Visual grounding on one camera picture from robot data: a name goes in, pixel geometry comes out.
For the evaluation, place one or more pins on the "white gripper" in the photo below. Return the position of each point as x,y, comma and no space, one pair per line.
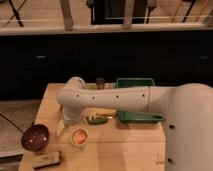
71,116

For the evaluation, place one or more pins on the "red apple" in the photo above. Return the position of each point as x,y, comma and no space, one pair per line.
80,137

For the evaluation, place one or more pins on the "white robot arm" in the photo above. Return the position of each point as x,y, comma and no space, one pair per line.
187,109

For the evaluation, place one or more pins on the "white paper cup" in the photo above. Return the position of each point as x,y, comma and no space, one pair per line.
73,134

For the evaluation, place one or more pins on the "small green plate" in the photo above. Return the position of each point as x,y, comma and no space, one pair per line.
91,120

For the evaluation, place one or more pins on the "brown capped bottle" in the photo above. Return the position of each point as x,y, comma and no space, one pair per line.
100,83

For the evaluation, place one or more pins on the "dark purple bowl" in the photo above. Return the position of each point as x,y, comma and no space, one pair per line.
35,138

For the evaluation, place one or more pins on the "green plastic tray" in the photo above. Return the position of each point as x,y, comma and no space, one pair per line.
131,117

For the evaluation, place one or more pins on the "wooden block sponge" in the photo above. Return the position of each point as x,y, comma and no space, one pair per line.
45,160

